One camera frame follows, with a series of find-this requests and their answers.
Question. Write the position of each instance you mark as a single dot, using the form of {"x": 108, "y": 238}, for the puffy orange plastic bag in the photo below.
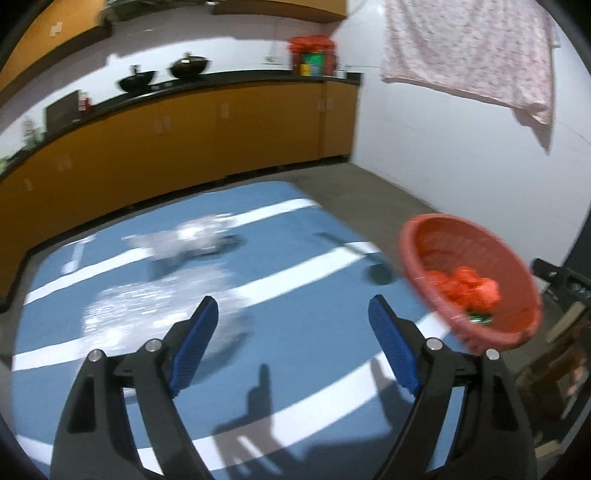
{"x": 475, "y": 290}

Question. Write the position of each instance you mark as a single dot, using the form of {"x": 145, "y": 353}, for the clear bubble wrap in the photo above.
{"x": 138, "y": 304}

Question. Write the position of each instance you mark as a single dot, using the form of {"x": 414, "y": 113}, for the wooden upper cabinets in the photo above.
{"x": 69, "y": 41}

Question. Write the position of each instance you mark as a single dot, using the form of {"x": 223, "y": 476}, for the floral hanging cloth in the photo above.
{"x": 471, "y": 50}

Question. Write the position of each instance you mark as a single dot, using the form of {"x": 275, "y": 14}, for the black wok with lid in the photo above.
{"x": 188, "y": 68}

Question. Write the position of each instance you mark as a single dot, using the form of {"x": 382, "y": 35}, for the red covered containers on counter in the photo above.
{"x": 311, "y": 55}

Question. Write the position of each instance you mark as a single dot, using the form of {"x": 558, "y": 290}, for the white glass jar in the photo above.
{"x": 28, "y": 130}

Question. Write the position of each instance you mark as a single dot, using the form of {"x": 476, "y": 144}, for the wooden base cabinets with counter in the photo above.
{"x": 207, "y": 129}

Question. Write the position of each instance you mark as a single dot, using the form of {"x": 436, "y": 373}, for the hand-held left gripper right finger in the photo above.
{"x": 392, "y": 341}

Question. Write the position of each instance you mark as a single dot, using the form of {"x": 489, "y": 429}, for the dark green plastic bag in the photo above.
{"x": 480, "y": 317}

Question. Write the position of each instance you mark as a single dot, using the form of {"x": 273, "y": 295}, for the blue white striped tablecloth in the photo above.
{"x": 300, "y": 323}

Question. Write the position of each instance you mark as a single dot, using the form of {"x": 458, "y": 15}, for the red bottle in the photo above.
{"x": 84, "y": 102}

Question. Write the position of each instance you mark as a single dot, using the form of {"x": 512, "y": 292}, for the brown cutting board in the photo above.
{"x": 62, "y": 110}

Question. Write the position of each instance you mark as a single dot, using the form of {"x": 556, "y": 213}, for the wooden chair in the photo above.
{"x": 549, "y": 383}

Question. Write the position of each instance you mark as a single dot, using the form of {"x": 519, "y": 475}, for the red plastic basket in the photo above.
{"x": 443, "y": 240}

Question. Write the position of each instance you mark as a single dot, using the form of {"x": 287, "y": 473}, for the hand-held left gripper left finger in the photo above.
{"x": 198, "y": 337}

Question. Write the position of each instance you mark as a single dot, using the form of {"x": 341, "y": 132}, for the clear plastic bag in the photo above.
{"x": 184, "y": 240}

